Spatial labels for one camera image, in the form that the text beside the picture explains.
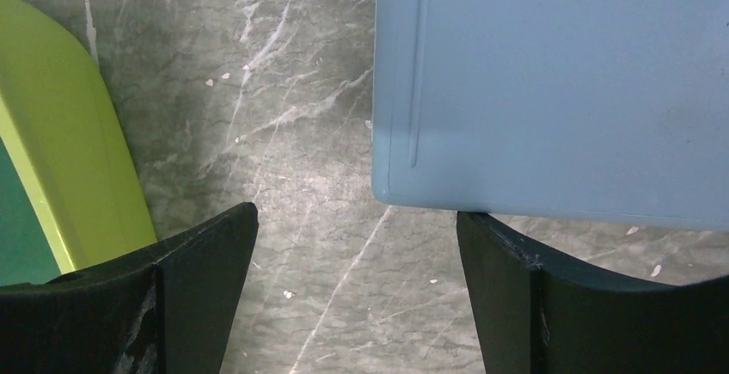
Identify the lime green basket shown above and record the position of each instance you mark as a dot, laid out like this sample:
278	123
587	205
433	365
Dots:
63	135

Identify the light blue perforated basket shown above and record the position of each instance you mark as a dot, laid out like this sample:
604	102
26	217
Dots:
602	110

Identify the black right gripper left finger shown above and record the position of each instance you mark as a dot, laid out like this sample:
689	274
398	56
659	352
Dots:
165	308

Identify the dark green basket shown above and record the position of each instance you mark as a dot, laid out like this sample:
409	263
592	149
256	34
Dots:
25	254

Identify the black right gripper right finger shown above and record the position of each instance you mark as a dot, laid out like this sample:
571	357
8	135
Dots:
539	310

